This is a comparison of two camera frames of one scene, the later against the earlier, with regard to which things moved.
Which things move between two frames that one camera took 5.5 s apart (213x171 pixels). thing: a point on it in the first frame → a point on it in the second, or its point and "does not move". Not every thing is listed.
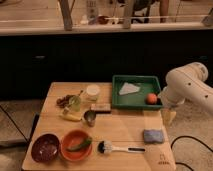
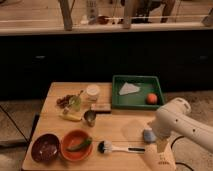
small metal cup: [90, 117] does not move
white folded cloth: [128, 88] does not move
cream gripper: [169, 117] → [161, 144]
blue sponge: [153, 136] does not move
